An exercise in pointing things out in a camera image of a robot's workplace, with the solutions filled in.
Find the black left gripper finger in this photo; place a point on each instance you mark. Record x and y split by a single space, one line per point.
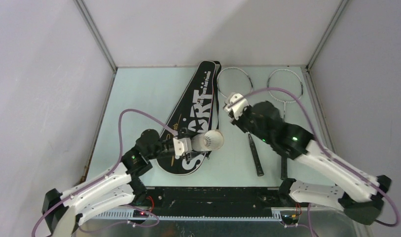
184 131
197 156

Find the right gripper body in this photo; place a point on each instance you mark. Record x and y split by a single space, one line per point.
245 122

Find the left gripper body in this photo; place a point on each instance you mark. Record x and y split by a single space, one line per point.
164 150

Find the white shuttlecock tube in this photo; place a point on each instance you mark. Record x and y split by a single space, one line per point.
197 142

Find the white racket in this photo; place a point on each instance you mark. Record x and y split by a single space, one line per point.
234 79
288 80

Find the white shuttlecock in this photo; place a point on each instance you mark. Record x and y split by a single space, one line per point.
213 140

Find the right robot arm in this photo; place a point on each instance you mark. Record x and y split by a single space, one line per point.
356 194

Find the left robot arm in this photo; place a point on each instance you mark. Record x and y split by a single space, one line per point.
65 211

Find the black racket bag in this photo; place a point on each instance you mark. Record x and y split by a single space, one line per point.
194 110

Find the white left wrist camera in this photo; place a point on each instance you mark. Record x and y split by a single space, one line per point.
182 147

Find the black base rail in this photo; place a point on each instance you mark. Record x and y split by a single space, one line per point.
212 202

